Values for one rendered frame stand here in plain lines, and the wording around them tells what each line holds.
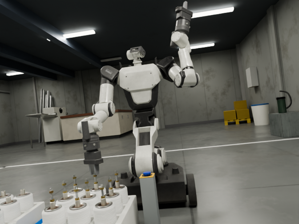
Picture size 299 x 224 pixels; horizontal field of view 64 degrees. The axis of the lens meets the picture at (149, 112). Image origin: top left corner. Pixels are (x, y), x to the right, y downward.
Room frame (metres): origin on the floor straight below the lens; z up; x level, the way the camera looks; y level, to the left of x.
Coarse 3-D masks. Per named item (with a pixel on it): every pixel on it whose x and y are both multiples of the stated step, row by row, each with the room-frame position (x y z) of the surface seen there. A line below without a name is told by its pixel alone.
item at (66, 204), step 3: (57, 201) 1.16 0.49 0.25; (63, 201) 1.15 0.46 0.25; (66, 201) 1.14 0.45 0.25; (69, 201) 1.15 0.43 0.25; (72, 201) 1.16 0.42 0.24; (63, 204) 1.14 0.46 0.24; (66, 204) 1.14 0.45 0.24; (69, 204) 1.15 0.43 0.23; (72, 204) 1.16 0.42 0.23; (66, 207) 1.14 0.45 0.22; (66, 210) 1.14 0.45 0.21; (66, 213) 1.14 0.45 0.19; (66, 216) 1.14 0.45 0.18
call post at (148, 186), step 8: (144, 184) 1.17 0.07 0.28; (152, 184) 1.17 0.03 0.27; (144, 192) 1.17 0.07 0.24; (152, 192) 1.17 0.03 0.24; (144, 200) 1.17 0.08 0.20; (152, 200) 1.17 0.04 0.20; (144, 208) 1.18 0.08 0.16; (152, 208) 1.17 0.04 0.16; (144, 216) 1.18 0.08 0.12; (152, 216) 1.17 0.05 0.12
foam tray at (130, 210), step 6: (132, 198) 1.29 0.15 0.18; (126, 204) 1.20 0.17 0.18; (132, 204) 1.22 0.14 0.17; (126, 210) 1.13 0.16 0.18; (132, 210) 1.21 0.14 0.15; (120, 216) 1.07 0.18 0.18; (126, 216) 1.09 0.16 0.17; (132, 216) 1.20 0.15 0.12; (66, 222) 1.11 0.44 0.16; (120, 222) 1.01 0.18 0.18; (126, 222) 1.08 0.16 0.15; (132, 222) 1.18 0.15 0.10; (138, 222) 1.32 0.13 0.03
